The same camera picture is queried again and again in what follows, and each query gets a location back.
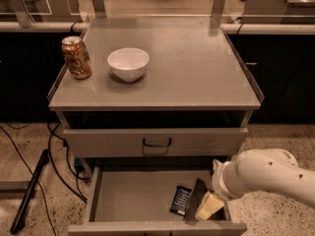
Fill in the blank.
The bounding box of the black drawer handle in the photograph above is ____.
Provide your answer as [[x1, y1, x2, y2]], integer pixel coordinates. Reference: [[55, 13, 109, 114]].
[[142, 138, 172, 148]]

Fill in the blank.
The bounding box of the orange soda can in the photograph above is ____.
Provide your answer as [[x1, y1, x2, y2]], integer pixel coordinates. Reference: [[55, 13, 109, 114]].
[[61, 35, 92, 80]]

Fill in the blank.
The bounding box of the open middle drawer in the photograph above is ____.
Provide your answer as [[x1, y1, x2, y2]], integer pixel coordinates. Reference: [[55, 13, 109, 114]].
[[68, 156, 247, 236]]

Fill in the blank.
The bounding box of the black cable near cabinet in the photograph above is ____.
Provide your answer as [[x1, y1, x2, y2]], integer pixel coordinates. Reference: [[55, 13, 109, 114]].
[[46, 123, 92, 205]]

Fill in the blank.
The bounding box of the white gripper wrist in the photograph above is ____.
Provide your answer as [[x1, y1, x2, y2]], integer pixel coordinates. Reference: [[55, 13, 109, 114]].
[[195, 159, 235, 220]]

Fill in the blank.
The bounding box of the white ceramic bowl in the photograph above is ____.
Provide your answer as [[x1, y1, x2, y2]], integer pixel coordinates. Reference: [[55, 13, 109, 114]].
[[107, 47, 150, 83]]

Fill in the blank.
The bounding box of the closed top drawer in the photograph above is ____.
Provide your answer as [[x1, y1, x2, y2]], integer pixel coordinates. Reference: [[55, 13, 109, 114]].
[[64, 128, 248, 157]]

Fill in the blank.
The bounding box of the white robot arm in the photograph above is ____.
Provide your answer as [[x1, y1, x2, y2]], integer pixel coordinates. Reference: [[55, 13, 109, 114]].
[[195, 148, 315, 221]]

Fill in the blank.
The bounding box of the white horizontal rail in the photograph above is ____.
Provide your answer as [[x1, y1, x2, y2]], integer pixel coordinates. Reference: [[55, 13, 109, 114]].
[[0, 22, 315, 35]]

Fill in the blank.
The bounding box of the black floor cable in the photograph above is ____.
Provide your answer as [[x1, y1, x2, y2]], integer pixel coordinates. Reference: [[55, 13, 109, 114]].
[[0, 125, 58, 236]]

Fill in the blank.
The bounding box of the grey drawer cabinet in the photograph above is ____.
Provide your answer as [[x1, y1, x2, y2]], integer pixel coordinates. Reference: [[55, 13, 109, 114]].
[[46, 16, 266, 236]]

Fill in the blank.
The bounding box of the black bar on floor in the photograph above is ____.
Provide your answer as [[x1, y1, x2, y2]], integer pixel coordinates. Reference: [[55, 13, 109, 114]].
[[10, 149, 48, 234]]

